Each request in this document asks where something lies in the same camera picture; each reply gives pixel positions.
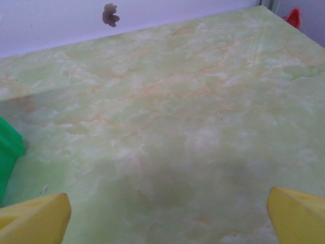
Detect yellowish right gripper right finger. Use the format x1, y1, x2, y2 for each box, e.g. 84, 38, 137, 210
266, 187, 325, 244

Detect yellowish right gripper left finger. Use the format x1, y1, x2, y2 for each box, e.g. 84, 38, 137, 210
0, 192, 72, 244

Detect green plastic bin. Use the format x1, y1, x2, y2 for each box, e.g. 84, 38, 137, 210
0, 116, 25, 201

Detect aluminium corner post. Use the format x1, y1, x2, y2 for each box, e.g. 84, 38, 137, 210
258, 0, 280, 13

